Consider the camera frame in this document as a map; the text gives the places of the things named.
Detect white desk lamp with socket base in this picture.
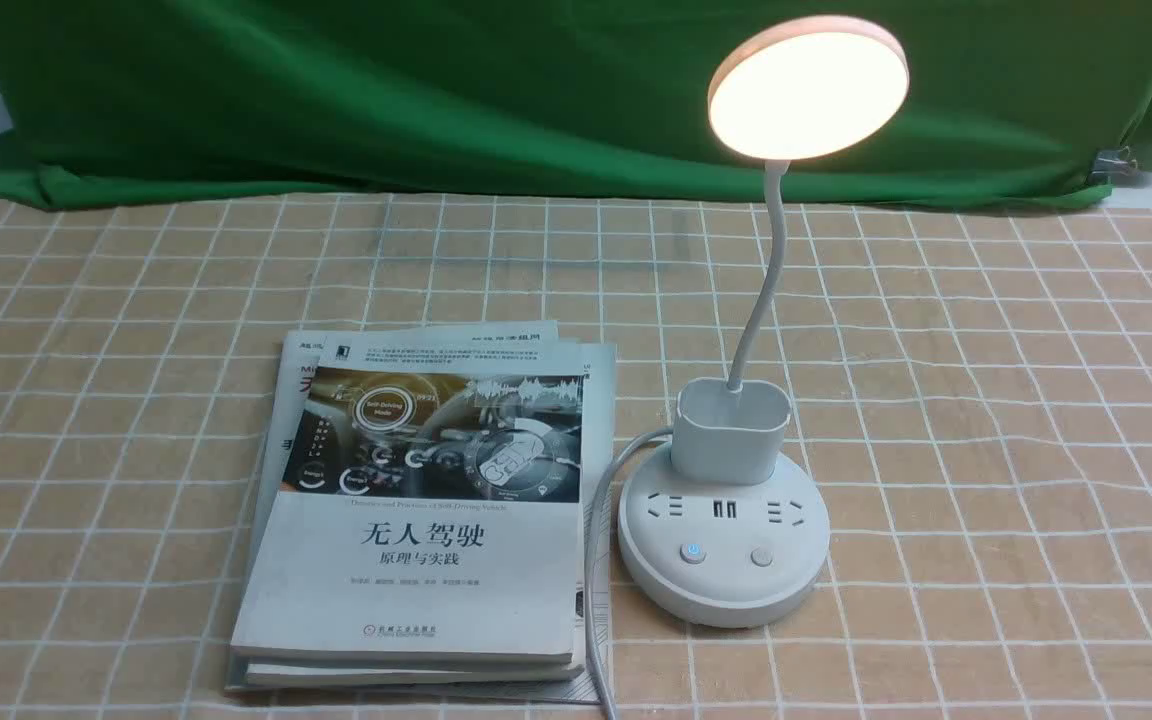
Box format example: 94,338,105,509
617,15,910,629

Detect top book autonomous driving cover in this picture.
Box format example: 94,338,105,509
230,331,588,666

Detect bottom white book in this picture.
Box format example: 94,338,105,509
223,341,617,705

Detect orange checked tablecloth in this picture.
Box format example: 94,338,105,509
0,195,1152,719

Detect green backdrop cloth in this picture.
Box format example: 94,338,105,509
0,1,1152,211

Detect metal binder clip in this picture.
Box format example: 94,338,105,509
1087,146,1140,184

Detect white power cable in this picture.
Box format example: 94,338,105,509
583,427,675,720

